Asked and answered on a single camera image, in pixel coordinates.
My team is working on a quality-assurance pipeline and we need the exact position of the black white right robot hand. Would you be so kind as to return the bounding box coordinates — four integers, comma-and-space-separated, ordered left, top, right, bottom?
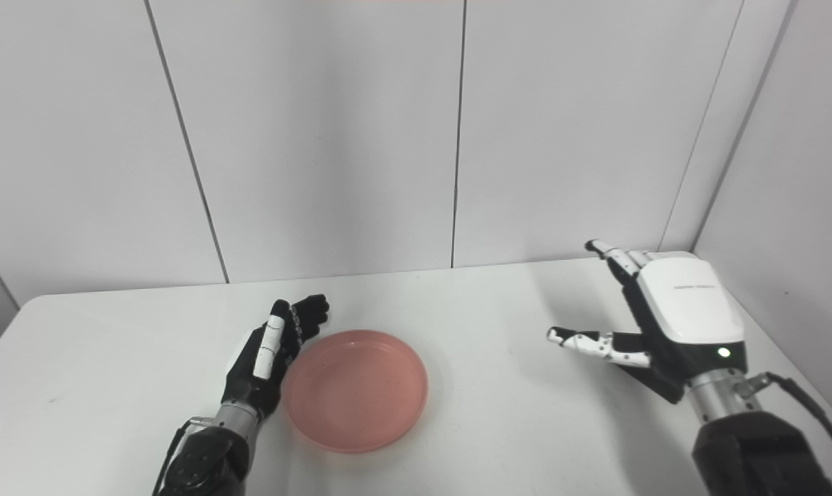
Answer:
545, 239, 748, 405

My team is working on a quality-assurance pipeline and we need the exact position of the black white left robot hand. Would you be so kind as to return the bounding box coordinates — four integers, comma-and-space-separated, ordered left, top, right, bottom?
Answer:
220, 294, 331, 420

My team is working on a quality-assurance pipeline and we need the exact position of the pink round plate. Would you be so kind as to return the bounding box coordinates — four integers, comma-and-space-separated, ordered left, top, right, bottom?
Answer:
282, 329, 430, 455

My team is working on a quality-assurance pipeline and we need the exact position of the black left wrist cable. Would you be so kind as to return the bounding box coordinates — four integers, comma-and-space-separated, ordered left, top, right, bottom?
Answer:
152, 416, 214, 496

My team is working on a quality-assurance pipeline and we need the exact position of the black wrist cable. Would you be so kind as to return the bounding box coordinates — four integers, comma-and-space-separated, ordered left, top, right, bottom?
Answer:
736, 372, 832, 493
152, 416, 214, 496

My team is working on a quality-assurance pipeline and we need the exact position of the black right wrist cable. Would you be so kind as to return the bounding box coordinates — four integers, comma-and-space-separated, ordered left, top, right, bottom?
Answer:
736, 372, 832, 493

